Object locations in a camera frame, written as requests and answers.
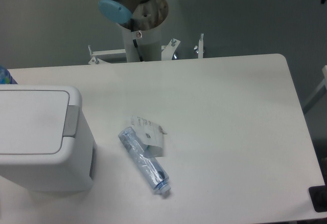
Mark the white paper carton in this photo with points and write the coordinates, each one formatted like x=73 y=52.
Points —
x=150 y=134

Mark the crushed clear plastic bottle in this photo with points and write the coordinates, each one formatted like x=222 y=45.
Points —
x=147 y=164

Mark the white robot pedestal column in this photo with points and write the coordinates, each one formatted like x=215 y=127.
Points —
x=142 y=45

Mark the blue patterned bottle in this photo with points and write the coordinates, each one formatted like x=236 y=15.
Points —
x=6 y=77

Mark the black clamp at table edge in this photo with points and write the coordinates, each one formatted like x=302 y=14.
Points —
x=318 y=198

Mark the white metal base frame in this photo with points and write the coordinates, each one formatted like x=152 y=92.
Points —
x=167 y=52

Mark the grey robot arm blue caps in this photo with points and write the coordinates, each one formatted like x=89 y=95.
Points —
x=135 y=15

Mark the white push-lid trash can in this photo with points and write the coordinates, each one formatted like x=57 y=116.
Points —
x=46 y=142

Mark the white frame at right edge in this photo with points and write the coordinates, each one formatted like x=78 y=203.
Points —
x=316 y=94

